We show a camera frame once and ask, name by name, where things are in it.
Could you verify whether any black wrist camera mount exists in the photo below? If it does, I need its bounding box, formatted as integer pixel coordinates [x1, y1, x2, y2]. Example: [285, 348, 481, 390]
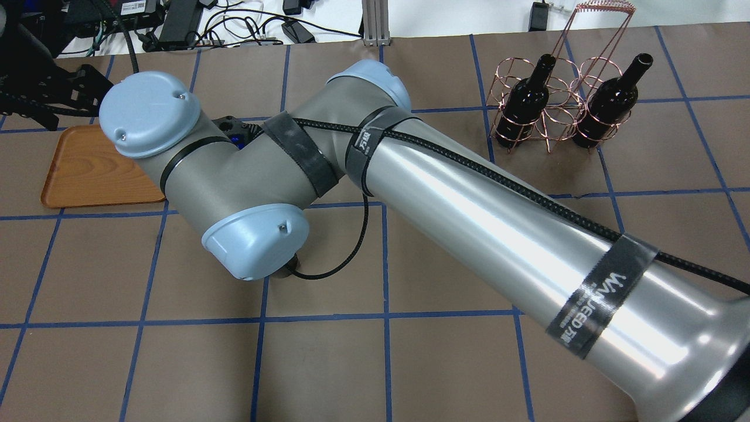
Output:
[212, 115, 264, 149]

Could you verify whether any copper wire bottle basket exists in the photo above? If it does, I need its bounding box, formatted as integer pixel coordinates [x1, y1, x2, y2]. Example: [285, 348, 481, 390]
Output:
[486, 1, 636, 153]

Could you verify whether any wooden tray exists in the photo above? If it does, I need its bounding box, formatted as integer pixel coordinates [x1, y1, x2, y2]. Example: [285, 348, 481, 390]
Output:
[40, 124, 165, 209]

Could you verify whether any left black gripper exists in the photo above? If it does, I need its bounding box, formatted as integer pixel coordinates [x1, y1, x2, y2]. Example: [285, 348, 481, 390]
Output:
[1, 23, 114, 131]

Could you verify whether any dark wine bottle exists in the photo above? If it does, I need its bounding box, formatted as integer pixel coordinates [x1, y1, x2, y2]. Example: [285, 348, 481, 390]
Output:
[571, 53, 653, 149]
[495, 54, 557, 149]

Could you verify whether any aluminium frame post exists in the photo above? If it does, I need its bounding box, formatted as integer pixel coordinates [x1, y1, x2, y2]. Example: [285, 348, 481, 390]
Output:
[362, 0, 391, 46]

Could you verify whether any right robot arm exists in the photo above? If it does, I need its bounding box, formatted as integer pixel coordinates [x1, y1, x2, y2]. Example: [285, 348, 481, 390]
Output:
[98, 59, 749, 421]

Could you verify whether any black power adapter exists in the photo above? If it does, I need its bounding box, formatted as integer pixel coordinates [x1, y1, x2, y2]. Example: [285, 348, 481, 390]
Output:
[527, 1, 550, 32]

